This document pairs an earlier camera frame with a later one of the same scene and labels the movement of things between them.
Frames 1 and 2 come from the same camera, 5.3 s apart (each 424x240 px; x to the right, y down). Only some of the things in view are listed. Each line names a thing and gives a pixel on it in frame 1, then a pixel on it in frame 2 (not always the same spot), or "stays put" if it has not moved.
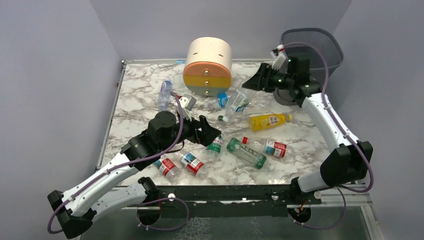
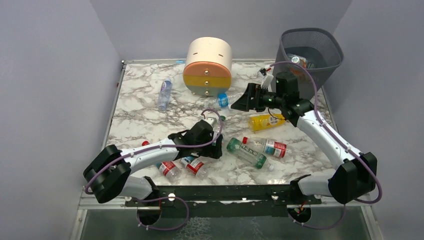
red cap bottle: (167, 166) stays put
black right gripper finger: (261, 80) to (243, 103)
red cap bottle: (194, 165) stays put
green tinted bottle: (249, 154) stays put
